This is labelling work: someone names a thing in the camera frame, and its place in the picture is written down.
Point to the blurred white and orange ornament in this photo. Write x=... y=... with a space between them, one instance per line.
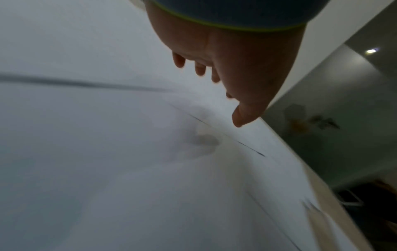
x=305 y=120

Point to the person's left hand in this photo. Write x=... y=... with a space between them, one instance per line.
x=245 y=61

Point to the white sheet with dark lines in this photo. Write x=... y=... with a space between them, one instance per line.
x=124 y=147

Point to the round ceiling light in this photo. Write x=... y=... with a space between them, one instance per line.
x=371 y=51

